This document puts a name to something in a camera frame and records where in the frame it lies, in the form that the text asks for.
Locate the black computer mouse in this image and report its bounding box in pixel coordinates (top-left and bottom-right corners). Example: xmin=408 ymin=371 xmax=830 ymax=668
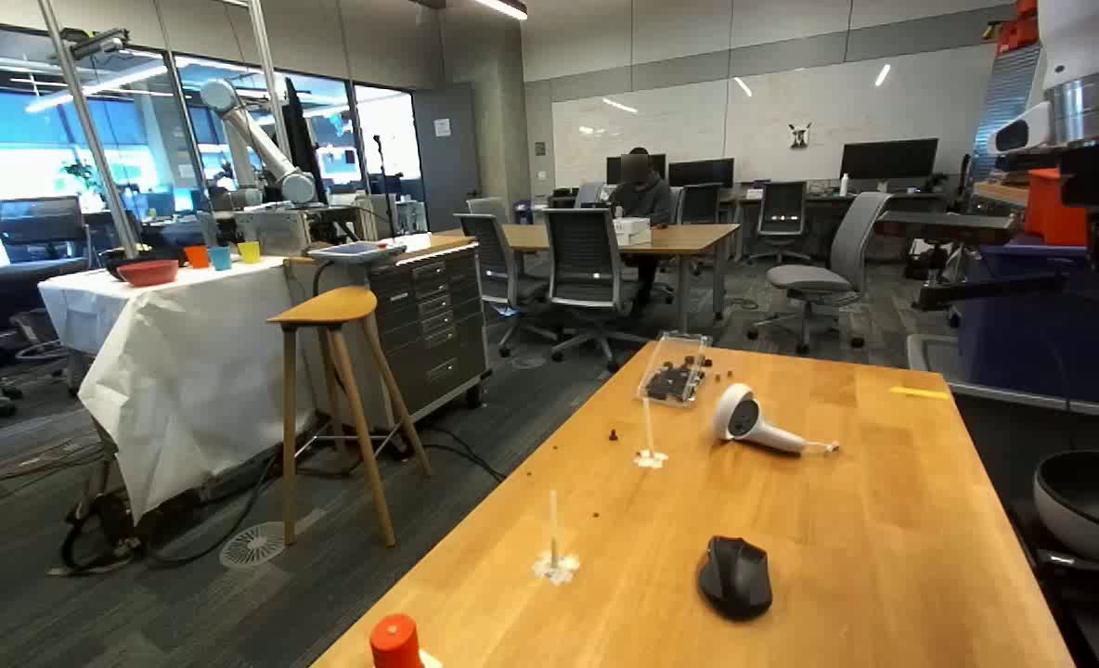
xmin=695 ymin=530 xmax=775 ymax=629

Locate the gray mesh office chair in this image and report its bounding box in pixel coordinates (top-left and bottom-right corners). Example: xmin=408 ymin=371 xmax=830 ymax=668
xmin=452 ymin=208 xmax=526 ymax=353
xmin=539 ymin=206 xmax=638 ymax=371

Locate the gray drawer cabinet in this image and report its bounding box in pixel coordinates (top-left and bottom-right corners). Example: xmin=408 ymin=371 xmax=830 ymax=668
xmin=360 ymin=234 xmax=492 ymax=426

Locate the pile of dark small pieces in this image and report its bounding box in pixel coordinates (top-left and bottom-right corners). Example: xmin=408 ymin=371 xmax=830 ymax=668
xmin=641 ymin=353 xmax=718 ymax=410

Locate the seated person in dark clothes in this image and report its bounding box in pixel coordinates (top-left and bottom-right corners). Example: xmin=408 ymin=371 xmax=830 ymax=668
xmin=606 ymin=145 xmax=676 ymax=232

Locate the wooden office desk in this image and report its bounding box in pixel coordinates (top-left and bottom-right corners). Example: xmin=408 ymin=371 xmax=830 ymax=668
xmin=499 ymin=218 xmax=742 ymax=334

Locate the white handheld device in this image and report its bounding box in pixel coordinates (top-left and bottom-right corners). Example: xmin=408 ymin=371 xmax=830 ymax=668
xmin=710 ymin=378 xmax=845 ymax=462

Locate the wooden bar stool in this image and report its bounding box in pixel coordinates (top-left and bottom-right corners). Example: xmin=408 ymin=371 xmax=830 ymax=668
xmin=272 ymin=285 xmax=434 ymax=549

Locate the light gray office chair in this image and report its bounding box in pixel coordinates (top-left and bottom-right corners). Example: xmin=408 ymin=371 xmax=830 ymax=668
xmin=762 ymin=188 xmax=895 ymax=357

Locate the white cloth covered cart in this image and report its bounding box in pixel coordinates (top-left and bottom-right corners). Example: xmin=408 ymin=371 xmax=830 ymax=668
xmin=36 ymin=255 xmax=320 ymax=525

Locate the wide black monitor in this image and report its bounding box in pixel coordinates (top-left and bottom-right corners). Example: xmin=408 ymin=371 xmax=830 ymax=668
xmin=839 ymin=138 xmax=942 ymax=188

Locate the red bowl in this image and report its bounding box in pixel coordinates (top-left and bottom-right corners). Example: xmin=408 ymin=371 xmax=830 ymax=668
xmin=114 ymin=255 xmax=183 ymax=290

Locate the dark blue bin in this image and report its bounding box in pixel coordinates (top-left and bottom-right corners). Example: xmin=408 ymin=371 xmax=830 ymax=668
xmin=955 ymin=239 xmax=1099 ymax=413

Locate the metal stand pole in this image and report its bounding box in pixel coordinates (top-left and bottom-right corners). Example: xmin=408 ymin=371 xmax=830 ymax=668
xmin=33 ymin=0 xmax=143 ymax=260

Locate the orange block object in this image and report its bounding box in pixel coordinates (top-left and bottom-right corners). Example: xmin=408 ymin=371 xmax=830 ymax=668
xmin=1025 ymin=164 xmax=1090 ymax=250

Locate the black office chair with armrests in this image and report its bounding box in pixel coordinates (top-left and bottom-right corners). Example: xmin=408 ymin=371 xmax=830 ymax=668
xmin=0 ymin=192 xmax=95 ymax=420

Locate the black round stool seat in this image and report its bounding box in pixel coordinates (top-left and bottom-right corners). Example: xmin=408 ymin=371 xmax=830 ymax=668
xmin=1027 ymin=449 xmax=1099 ymax=588

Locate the silver white machine housing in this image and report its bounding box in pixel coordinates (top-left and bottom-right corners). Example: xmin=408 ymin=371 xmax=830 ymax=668
xmin=991 ymin=0 xmax=1099 ymax=159

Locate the white cable connector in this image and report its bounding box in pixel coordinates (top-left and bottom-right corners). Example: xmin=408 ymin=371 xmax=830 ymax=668
xmin=631 ymin=391 xmax=671 ymax=475

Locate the white wall whiteboard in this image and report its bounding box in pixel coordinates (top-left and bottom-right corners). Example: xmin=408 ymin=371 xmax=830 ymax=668
xmin=549 ymin=44 xmax=999 ymax=192

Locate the black floor cable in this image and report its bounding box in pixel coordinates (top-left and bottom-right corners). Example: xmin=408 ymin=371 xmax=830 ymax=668
xmin=54 ymin=475 xmax=276 ymax=577

